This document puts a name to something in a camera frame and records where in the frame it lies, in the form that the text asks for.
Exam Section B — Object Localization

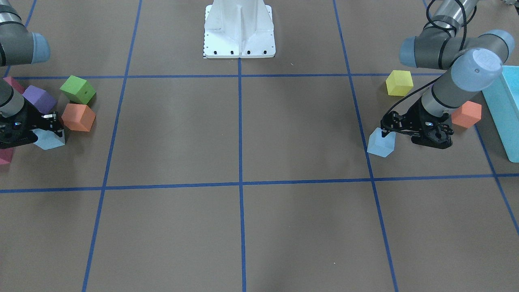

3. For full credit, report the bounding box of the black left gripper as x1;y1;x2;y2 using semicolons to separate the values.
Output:
381;100;454;149

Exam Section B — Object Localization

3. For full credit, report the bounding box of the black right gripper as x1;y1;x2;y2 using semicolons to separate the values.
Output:
0;101;64;148

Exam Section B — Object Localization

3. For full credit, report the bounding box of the light blue foam block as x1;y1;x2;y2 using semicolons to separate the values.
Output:
367;127;396;157
32;128;66;150

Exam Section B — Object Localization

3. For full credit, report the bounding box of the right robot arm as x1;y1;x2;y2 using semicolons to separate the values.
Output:
0;0;65;150

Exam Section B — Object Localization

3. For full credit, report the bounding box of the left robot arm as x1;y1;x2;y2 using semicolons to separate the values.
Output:
380;0;515;149

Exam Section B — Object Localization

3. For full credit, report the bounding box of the crimson foam block far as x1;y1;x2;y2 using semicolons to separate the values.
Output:
0;148;14;165

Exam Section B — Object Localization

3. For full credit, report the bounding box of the crimson foam block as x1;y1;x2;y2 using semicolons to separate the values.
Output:
0;148;14;165
3;76;26;94

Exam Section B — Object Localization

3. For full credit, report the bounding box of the purple foam block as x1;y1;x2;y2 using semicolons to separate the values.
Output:
22;85;58;114

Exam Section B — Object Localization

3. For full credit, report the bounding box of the crimson foam block near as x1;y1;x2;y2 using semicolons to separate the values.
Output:
3;76;26;94

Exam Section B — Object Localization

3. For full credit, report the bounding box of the yellow foam block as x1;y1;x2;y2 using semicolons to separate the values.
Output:
385;70;414;97

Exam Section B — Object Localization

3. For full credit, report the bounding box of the orange foam block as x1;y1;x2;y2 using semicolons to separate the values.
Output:
62;103;96;132
452;101;482;128

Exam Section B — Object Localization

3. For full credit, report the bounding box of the green foam block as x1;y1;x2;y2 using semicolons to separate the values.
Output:
60;75;97;105

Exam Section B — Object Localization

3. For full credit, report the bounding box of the teal plastic bin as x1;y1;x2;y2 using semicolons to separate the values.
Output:
483;65;519;163

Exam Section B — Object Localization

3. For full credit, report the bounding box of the white pedestal base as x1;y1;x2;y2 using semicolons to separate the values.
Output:
203;0;276;59

